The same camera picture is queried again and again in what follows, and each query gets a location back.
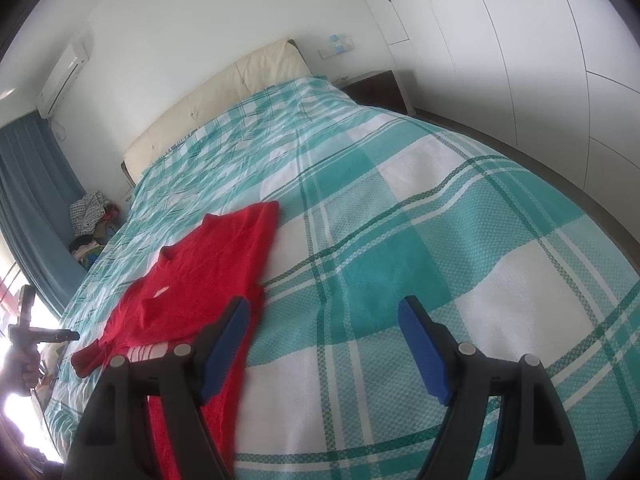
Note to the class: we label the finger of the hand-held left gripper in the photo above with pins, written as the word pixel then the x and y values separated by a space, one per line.
pixel 60 335

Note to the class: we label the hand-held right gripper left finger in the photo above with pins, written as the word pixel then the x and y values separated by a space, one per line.
pixel 225 350

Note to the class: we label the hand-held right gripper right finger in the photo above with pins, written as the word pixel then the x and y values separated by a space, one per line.
pixel 422 350

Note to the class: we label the red knit sweater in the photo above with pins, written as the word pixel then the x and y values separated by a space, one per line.
pixel 200 270

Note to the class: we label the pile of colourful clothes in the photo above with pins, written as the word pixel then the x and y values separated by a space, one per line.
pixel 95 245

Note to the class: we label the person's left hand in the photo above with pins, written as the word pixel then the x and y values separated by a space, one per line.
pixel 22 370

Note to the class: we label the blue curtain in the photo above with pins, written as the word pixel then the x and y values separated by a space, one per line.
pixel 35 200

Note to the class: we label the checked white garment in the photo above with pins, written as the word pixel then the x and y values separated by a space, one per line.
pixel 87 212

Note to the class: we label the teal plaid blanket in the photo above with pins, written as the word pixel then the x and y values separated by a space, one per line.
pixel 400 210

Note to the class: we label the white air conditioner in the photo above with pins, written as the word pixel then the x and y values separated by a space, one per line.
pixel 65 75

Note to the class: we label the cream padded headboard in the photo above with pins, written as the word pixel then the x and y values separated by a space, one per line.
pixel 225 90

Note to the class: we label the dark wooden nightstand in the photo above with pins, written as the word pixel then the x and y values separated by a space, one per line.
pixel 380 90

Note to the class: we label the white wardrobe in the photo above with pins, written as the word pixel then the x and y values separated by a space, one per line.
pixel 525 60

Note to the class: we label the white wall socket panel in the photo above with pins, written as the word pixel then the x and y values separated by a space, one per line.
pixel 336 46

